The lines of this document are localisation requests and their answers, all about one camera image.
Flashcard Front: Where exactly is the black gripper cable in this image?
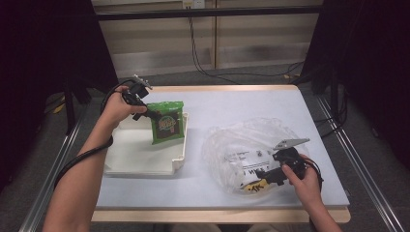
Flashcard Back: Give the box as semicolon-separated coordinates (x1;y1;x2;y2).
52;80;138;191
303;157;325;193

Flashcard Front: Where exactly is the black stand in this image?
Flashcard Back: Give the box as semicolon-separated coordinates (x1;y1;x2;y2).
62;81;95;135

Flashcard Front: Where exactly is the white table with wooden edge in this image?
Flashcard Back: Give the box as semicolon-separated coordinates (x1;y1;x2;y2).
91;84;352;225

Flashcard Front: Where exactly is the translucent white plastic bag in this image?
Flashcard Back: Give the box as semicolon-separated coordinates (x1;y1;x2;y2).
201;117;311;198

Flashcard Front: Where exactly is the black cable bundle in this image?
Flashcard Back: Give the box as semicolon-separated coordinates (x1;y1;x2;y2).
313;72;350;139

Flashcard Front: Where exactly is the metal floor rail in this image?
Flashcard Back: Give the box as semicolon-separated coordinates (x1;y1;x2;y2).
313;94;408;232
18;110;89;232

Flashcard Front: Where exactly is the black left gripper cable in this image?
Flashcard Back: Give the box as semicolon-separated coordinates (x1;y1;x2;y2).
52;80;138;191

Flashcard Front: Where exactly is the white wall outlet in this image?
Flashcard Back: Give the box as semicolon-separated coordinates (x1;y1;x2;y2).
181;0;207;10

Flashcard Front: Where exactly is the person's right hand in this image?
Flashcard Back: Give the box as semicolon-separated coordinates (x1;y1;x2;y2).
281;155;323;209

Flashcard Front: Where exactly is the person's left hand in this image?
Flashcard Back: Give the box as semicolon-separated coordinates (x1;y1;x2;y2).
102;85;148;131

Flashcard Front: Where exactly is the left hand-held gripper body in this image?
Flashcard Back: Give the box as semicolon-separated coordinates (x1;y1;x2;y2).
121;73;154;106

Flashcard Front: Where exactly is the white plastic tray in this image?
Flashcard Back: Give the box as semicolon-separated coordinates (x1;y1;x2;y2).
102;110;190;177

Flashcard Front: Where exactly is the black horizontal bar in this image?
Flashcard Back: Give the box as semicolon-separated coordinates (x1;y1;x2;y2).
96;5;324;22

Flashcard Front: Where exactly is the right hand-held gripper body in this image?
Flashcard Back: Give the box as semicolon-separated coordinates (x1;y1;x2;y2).
272;137;312;181

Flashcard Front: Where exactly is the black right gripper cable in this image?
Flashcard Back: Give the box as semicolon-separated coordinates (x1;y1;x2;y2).
303;157;325;193

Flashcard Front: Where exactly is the green snack packet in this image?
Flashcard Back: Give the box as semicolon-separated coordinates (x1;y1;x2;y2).
146;101;187;146

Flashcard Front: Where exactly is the black curtain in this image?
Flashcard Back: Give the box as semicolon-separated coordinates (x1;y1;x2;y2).
299;0;410;169
0;0;120;191

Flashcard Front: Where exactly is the yellow snack packet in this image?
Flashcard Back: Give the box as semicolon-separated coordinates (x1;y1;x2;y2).
241;178;271;194

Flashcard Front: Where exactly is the long black floor cable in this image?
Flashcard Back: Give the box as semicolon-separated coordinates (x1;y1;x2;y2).
188;15;306;86

